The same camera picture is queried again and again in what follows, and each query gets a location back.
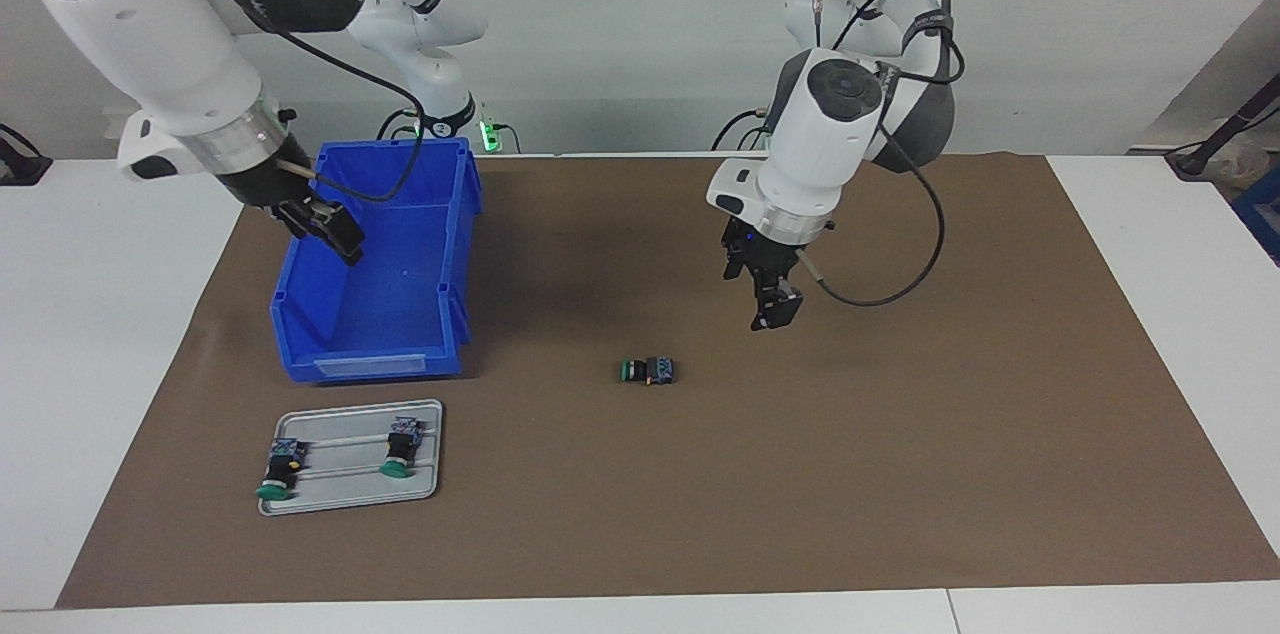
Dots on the black stand pole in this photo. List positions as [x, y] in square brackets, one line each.
[1225, 129]

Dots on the green push button switch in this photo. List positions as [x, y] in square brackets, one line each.
[278, 469]
[400, 449]
[655, 371]

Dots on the black clamp mount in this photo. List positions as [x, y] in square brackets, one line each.
[22, 169]

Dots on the blue plastic storage bin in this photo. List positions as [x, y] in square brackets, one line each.
[390, 294]

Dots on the grey metal tray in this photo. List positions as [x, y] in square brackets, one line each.
[350, 491]

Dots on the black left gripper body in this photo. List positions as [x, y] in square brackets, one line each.
[765, 254]

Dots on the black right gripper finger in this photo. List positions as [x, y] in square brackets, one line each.
[342, 236]
[303, 222]

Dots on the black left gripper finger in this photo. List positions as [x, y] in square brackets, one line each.
[762, 309]
[787, 304]

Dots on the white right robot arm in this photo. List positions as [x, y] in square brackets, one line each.
[150, 34]

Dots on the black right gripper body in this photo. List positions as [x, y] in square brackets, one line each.
[275, 182]

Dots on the blue crate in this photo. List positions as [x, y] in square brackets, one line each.
[1262, 214]

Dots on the brown table mat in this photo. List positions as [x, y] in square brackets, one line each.
[700, 474]

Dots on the green lit base connector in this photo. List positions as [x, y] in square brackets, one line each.
[489, 136]

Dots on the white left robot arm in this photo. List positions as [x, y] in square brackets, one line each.
[830, 144]

